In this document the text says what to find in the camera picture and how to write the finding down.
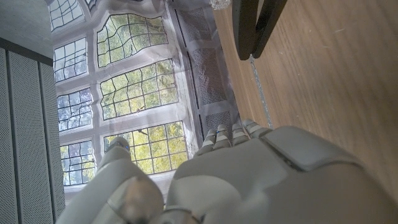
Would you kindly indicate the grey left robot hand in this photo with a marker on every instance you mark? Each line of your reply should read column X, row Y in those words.
column 248, row 180

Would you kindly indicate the clear bubble wrap sheet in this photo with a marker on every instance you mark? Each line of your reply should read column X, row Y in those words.
column 220, row 3

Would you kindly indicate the black stapler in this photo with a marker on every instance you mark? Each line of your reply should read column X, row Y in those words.
column 244, row 31

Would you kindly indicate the long grey tape strip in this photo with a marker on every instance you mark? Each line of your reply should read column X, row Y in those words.
column 260, row 93

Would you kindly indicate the printed window backdrop cloth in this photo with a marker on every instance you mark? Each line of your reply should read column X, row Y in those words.
column 140, row 87

